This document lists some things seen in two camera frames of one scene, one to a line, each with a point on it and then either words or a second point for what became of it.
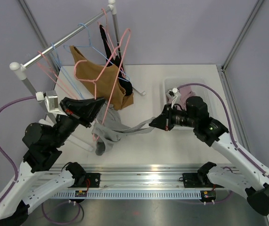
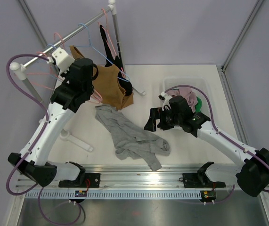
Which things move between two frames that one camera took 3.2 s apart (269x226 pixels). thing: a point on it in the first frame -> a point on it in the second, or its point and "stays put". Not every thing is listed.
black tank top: [112, 60] stays put
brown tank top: [101, 81] stays put
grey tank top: [109, 129] -> [130, 140]
